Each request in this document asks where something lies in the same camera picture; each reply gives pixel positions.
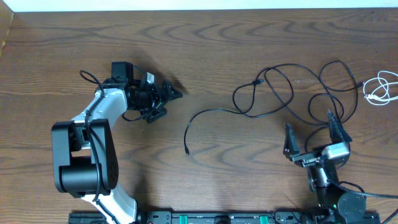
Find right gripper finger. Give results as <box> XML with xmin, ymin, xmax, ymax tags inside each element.
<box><xmin>328</xmin><ymin>111</ymin><xmax>352</xmax><ymax>143</ymax></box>
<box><xmin>283</xmin><ymin>123</ymin><xmax>300</xmax><ymax>161</ymax></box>

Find white usb cable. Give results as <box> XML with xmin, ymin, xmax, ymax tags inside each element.
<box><xmin>363</xmin><ymin>70</ymin><xmax>398</xmax><ymax>106</ymax></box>

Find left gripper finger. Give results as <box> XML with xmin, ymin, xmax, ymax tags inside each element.
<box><xmin>145</xmin><ymin>108</ymin><xmax>167</xmax><ymax>124</ymax></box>
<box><xmin>160</xmin><ymin>80</ymin><xmax>183</xmax><ymax>101</ymax></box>

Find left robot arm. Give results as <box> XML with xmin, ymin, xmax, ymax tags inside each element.
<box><xmin>51</xmin><ymin>78</ymin><xmax>183</xmax><ymax>223</ymax></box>

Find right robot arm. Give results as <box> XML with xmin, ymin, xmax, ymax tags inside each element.
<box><xmin>283</xmin><ymin>112</ymin><xmax>366</xmax><ymax>223</ymax></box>

